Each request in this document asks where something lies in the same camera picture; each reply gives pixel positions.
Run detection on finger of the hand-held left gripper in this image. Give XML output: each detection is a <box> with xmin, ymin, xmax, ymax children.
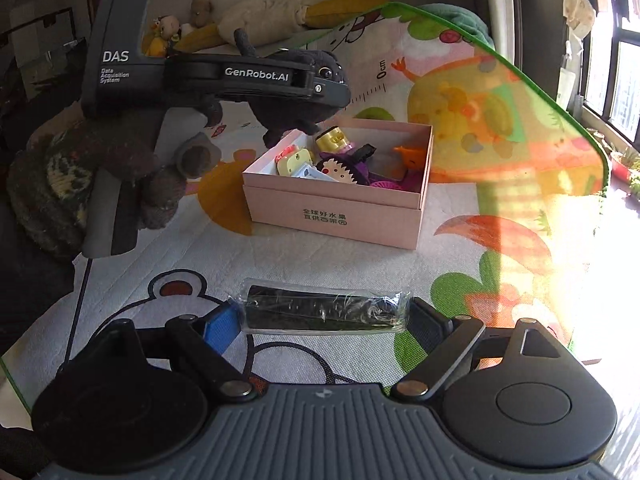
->
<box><xmin>280</xmin><ymin>79</ymin><xmax>352</xmax><ymax>110</ymax></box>

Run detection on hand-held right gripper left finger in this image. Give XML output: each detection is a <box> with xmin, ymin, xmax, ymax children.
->
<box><xmin>95</xmin><ymin>299</ymin><xmax>256</xmax><ymax>401</ymax></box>

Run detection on small pink-faced doll plush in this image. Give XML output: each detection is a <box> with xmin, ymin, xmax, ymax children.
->
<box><xmin>154</xmin><ymin>15</ymin><xmax>182</xmax><ymax>38</ymax></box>

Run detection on black roll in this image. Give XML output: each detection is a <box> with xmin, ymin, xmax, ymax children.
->
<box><xmin>239</xmin><ymin>284</ymin><xmax>413</xmax><ymax>335</ymax></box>

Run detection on pink cardboard box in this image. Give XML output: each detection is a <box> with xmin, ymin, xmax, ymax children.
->
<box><xmin>241</xmin><ymin>119</ymin><xmax>434</xmax><ymax>251</ymax></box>

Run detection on yellow pudding toy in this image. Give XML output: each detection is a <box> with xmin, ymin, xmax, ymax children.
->
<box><xmin>314</xmin><ymin>127</ymin><xmax>357</xmax><ymax>153</ymax></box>

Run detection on person's left hand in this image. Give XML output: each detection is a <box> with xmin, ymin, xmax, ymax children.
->
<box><xmin>6</xmin><ymin>112</ymin><xmax>222</xmax><ymax>262</ymax></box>

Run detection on dark glass cabinet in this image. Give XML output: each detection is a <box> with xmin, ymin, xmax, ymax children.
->
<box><xmin>9</xmin><ymin>7</ymin><xmax>78</xmax><ymax>103</ymax></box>

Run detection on brown bunny plush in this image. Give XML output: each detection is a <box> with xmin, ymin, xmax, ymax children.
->
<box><xmin>189</xmin><ymin>0</ymin><xmax>218</xmax><ymax>28</ymax></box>

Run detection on cream toy keychain with bell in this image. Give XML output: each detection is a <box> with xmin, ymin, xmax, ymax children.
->
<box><xmin>275</xmin><ymin>144</ymin><xmax>315</xmax><ymax>177</ymax></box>

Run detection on black cable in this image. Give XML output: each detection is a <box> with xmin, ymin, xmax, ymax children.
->
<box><xmin>62</xmin><ymin>257</ymin><xmax>93</xmax><ymax>368</ymax></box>

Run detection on potted plants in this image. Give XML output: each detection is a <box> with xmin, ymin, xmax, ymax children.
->
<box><xmin>607</xmin><ymin>142</ymin><xmax>640</xmax><ymax>196</ymax></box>

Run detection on teal cushion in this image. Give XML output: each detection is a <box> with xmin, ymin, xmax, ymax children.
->
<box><xmin>415</xmin><ymin>4</ymin><xmax>497</xmax><ymax>50</ymax></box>

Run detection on purple monster toy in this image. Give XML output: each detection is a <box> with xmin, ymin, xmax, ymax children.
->
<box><xmin>316</xmin><ymin>144</ymin><xmax>377</xmax><ymax>186</ymax></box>

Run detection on printed play mat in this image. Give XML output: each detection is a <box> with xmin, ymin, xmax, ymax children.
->
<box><xmin>0</xmin><ymin>1</ymin><xmax>608</xmax><ymax>401</ymax></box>

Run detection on window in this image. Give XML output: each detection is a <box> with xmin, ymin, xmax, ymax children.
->
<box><xmin>580</xmin><ymin>20</ymin><xmax>640</xmax><ymax>148</ymax></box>

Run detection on pink toy shopping basket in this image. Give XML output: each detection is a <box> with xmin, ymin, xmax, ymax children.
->
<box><xmin>369</xmin><ymin>170</ymin><xmax>423</xmax><ymax>193</ymax></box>

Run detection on orange plastic pumpkin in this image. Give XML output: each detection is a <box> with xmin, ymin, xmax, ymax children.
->
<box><xmin>392</xmin><ymin>145</ymin><xmax>426</xmax><ymax>171</ymax></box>

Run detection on black plush toy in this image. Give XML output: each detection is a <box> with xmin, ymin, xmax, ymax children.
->
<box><xmin>200</xmin><ymin>27</ymin><xmax>353</xmax><ymax>148</ymax></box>

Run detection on yellow banana pillow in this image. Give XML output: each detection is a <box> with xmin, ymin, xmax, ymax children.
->
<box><xmin>304</xmin><ymin>0</ymin><xmax>388</xmax><ymax>28</ymax></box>
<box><xmin>177</xmin><ymin>25</ymin><xmax>226</xmax><ymax>53</ymax></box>

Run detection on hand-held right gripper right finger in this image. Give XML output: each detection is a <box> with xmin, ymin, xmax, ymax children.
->
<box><xmin>391</xmin><ymin>298</ymin><xmax>558</xmax><ymax>401</ymax></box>

